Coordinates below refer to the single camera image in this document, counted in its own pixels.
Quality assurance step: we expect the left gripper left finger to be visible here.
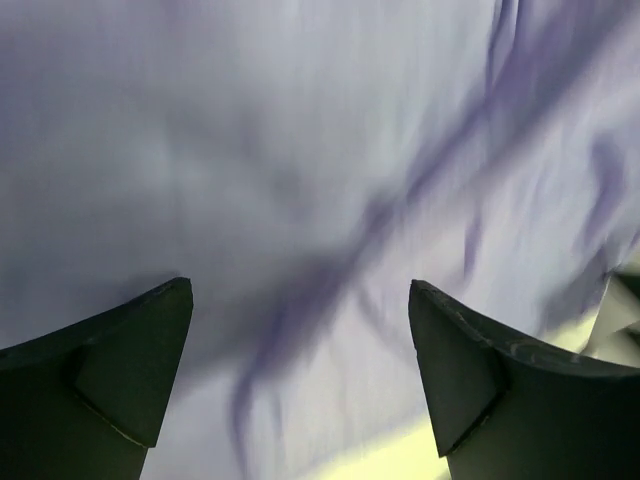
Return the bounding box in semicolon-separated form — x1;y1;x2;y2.
1;277;193;480

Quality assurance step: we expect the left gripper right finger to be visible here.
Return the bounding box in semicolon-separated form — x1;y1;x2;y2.
408;281;639;479

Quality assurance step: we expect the lilac zip-up jacket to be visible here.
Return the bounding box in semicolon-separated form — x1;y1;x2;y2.
1;1;639;479

